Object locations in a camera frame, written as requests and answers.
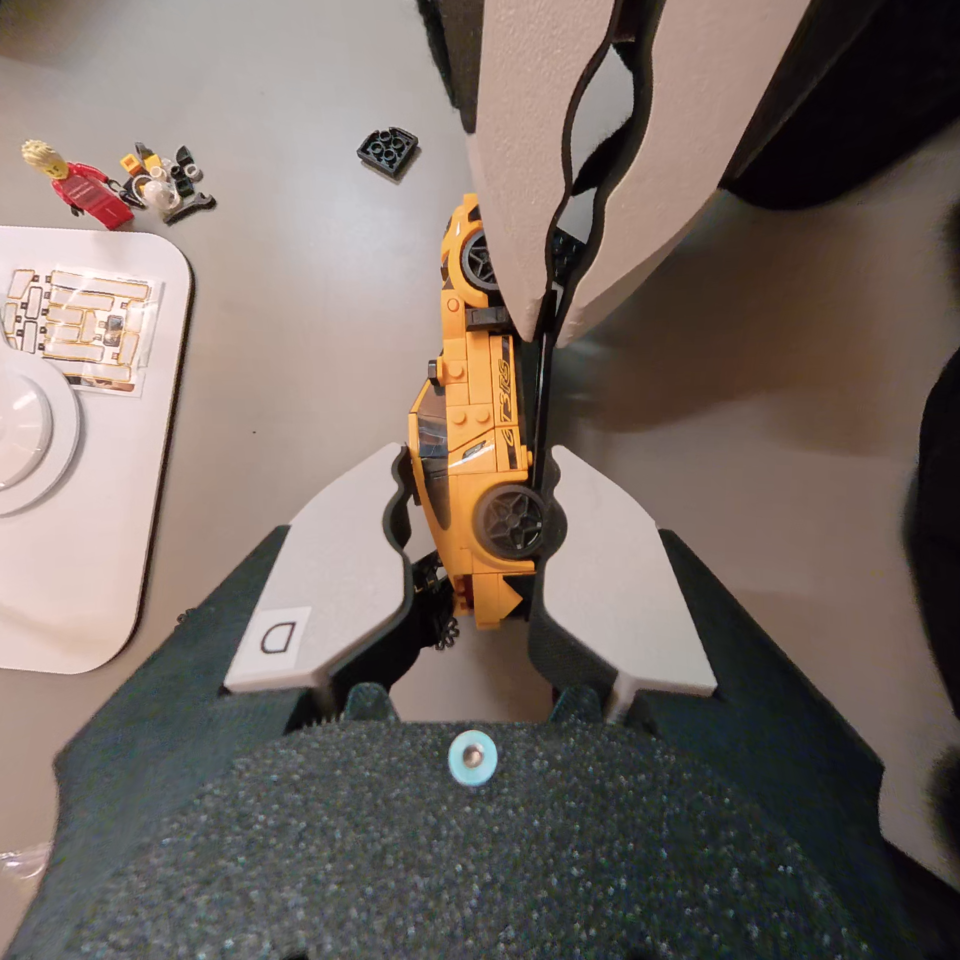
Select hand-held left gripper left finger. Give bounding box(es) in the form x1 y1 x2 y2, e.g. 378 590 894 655
222 442 415 721

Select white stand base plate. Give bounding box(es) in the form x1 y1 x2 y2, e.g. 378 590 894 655
0 225 195 676

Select orange lego car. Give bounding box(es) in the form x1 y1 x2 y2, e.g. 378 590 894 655
407 193 585 652

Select red lego piece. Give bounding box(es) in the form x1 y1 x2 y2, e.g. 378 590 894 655
21 138 136 232

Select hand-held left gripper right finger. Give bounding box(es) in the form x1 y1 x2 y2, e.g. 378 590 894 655
528 444 719 723

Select black quarter-round lego plate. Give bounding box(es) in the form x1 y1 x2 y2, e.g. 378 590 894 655
356 127 419 181

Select pile of small lego parts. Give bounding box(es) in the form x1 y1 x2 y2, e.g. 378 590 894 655
118 141 217 226

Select black mesh chair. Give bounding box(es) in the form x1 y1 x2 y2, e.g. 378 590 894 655
738 0 960 213

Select lego sticker sheet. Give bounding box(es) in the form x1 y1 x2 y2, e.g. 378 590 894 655
0 262 166 395

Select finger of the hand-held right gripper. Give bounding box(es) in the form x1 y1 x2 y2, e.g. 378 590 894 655
465 0 625 342
553 0 816 350

